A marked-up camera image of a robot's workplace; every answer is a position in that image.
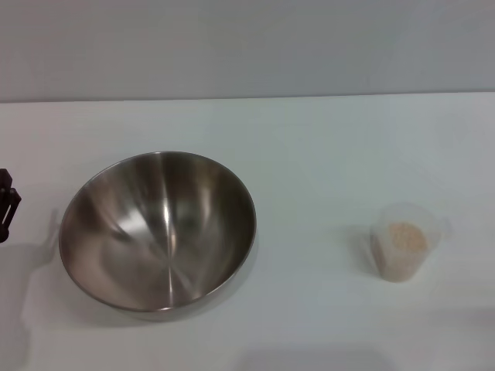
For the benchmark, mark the stainless steel mixing bowl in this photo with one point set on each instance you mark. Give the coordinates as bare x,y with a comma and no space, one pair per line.
154,239

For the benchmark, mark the uncooked rice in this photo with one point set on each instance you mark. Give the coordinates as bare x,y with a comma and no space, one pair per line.
406,237

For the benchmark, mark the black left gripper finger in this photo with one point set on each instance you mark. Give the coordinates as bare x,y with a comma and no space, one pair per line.
4,178
11,210

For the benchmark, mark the clear plastic measuring cup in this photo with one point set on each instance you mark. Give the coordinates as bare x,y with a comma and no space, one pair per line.
390,266

